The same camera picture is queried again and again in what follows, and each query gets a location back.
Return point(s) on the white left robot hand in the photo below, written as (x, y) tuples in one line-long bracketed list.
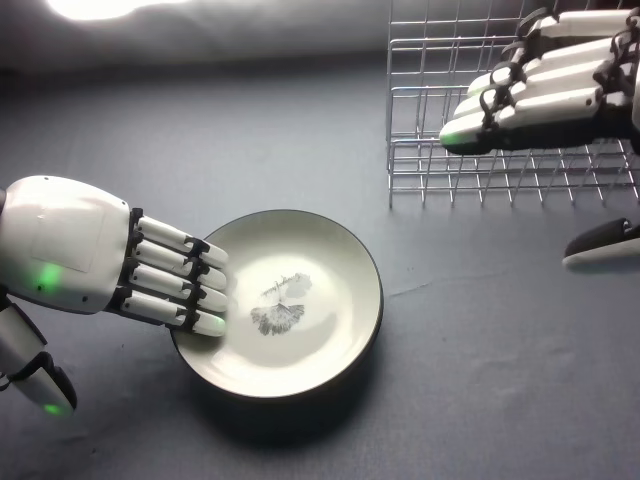
[(60, 240)]

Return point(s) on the white cloth backdrop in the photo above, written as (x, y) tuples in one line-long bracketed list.
[(250, 30)]

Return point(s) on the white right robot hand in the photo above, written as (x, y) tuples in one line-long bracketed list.
[(550, 100)]

